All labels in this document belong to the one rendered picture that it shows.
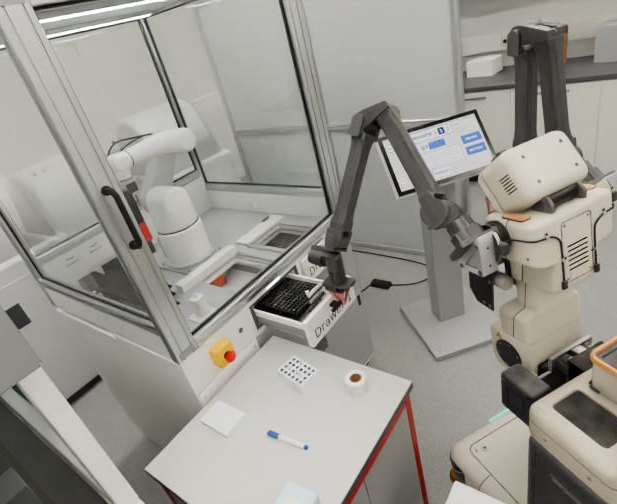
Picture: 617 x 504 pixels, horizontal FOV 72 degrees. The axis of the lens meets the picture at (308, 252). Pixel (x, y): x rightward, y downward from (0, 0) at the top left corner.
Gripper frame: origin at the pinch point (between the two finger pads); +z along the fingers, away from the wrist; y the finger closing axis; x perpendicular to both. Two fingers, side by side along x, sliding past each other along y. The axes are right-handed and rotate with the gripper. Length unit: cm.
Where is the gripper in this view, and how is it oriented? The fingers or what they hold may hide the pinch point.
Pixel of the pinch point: (343, 301)
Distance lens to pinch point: 153.7
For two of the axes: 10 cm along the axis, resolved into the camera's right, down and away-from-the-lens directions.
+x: -5.7, 5.1, -6.4
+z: 2.1, 8.5, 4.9
